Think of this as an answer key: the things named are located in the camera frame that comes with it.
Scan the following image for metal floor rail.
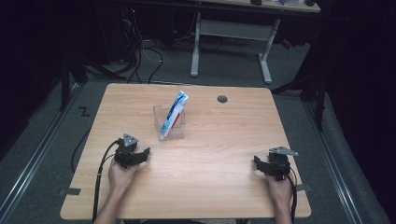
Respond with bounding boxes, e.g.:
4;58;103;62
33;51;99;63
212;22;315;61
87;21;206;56
0;83;82;218
303;100;364;224

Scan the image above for dark computer tower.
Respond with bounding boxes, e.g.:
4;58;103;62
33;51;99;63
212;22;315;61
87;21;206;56
119;5;138;63

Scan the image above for black floor tape mark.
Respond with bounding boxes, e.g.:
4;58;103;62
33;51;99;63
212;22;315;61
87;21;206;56
78;105;92;118

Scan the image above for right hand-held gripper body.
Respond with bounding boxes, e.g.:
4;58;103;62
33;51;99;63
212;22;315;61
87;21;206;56
267;146;299;182

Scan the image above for black metal stand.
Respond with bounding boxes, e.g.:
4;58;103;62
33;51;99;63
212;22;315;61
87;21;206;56
58;54;127;112
270;69;329;133

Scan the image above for white-legged desk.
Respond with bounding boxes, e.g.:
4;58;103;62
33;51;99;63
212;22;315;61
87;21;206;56
190;0;322;85

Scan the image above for clear plastic container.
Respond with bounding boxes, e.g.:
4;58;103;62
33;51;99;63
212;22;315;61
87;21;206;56
152;104;187;142

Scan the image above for right hand-held gripper black cable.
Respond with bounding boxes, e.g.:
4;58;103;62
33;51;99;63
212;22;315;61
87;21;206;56
285;166;299;224

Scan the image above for hand-held gripper black cable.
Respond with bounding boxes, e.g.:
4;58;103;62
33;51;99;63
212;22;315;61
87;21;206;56
285;166;299;224
92;139;121;224

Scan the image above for bundle of floor cables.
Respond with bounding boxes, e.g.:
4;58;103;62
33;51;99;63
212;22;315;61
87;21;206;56
117;8;164;85

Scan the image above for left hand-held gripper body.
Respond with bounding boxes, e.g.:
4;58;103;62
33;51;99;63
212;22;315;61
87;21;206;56
113;133;140;170

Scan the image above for person's left hand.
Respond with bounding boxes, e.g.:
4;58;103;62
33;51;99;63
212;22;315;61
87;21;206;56
107;160;140;194

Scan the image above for person's right hand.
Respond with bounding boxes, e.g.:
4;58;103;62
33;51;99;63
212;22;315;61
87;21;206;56
264;174;293;206

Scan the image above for blue white toothpaste tube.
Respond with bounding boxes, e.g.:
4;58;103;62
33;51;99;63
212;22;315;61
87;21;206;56
159;90;190;141

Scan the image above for left hand-held gripper black cable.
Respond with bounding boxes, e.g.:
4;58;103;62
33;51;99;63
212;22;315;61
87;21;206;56
92;139;121;224

